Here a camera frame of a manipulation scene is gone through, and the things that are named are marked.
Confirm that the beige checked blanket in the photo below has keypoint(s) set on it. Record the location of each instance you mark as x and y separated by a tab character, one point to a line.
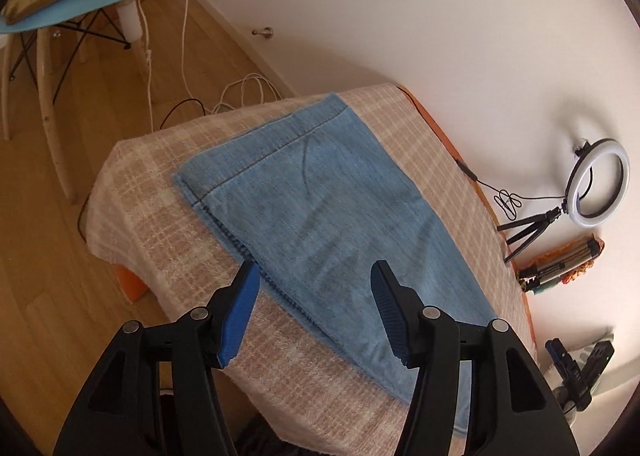
165	216

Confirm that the metal door stopper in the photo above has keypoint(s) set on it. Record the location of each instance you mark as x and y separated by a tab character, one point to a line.
262	31

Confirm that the blue denim pants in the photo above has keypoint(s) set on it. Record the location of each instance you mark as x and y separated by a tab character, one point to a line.
325	216

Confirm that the orange mattress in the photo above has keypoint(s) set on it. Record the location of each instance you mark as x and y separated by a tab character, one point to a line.
132	286

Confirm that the small black tripod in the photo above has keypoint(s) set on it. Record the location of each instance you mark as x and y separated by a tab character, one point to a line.
525	236

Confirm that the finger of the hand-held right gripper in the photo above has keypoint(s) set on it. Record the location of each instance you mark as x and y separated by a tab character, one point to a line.
556	356

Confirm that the folded silver tripod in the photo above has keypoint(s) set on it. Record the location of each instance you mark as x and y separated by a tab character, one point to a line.
560	266

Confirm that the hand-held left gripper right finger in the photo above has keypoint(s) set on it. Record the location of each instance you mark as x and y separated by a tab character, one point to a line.
392	316

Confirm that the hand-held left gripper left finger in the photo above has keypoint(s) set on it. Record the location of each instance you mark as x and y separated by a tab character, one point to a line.
240	311

